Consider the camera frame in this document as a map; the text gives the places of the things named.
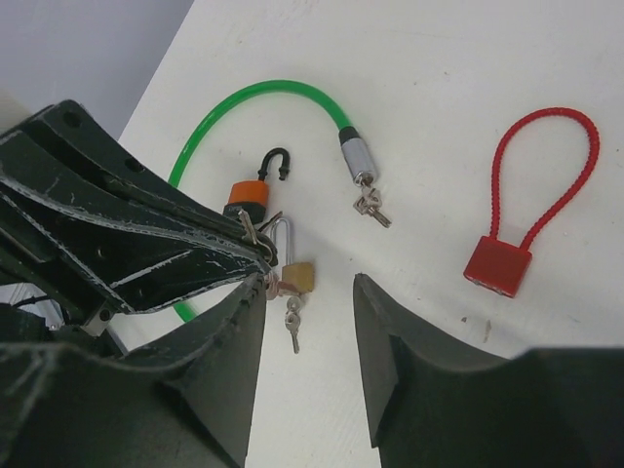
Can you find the brass padlock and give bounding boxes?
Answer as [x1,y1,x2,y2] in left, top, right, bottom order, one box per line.
[270,215,316,294]

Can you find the black-headed key pair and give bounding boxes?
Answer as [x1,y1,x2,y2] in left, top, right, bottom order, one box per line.
[258,211,283,233]

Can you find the green cable bike lock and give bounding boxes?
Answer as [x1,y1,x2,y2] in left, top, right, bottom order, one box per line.
[167,78,380,324]

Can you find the small silver keys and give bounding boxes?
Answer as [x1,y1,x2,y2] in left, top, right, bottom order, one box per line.
[238,209,273,250]
[285,296,303,354]

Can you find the red cable seal tag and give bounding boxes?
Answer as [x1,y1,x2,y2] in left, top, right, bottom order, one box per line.
[462,106,601,299]

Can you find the orange black padlock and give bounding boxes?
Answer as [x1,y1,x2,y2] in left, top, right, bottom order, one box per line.
[222,147,291,224]

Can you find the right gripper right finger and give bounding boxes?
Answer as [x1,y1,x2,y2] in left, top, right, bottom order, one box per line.
[353,274,623,467]

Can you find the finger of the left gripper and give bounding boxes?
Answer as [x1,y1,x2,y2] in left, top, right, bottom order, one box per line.
[1,99,277,266]
[1,179,271,315]

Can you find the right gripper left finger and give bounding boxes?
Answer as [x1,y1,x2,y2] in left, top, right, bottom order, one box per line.
[1,275,266,467]

